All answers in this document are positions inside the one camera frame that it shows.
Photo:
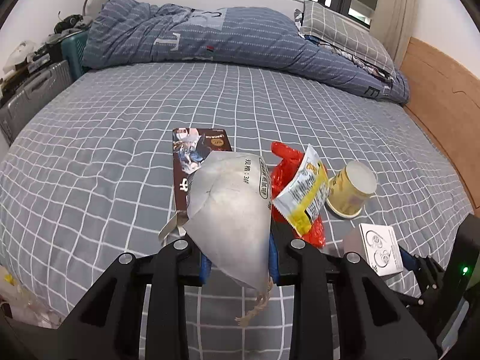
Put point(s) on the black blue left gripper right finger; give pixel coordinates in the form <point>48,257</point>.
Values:
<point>342,303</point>

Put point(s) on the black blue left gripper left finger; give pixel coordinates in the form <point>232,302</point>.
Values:
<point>136,307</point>

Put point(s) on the white earphone box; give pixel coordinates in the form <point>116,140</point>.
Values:
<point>378,246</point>

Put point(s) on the yellow white snack wrapper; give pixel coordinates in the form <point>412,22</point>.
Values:
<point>301,201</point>

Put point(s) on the grey dust mask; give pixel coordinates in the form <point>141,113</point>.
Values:
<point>228,217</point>

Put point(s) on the red plastic bag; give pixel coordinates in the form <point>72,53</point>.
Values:
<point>281,175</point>

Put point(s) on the brown printed carton box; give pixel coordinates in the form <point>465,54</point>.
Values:
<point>190,147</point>

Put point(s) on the grey checked bed sheet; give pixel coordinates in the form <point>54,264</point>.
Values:
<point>90,178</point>

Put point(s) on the wooden headboard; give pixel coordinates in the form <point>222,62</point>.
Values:
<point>444,102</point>

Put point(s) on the grey suitcase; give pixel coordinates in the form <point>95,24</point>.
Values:
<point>31,97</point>

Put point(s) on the teal plastic stool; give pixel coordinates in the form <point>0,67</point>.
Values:
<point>72,48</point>

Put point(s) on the beige curtain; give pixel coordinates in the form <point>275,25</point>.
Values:
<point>392,25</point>

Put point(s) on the white helmet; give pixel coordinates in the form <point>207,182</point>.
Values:
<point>19,56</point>

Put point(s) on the blue striped duvet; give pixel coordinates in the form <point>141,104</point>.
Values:
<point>127,31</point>

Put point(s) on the grey checked pillow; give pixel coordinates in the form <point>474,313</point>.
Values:
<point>329,27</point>

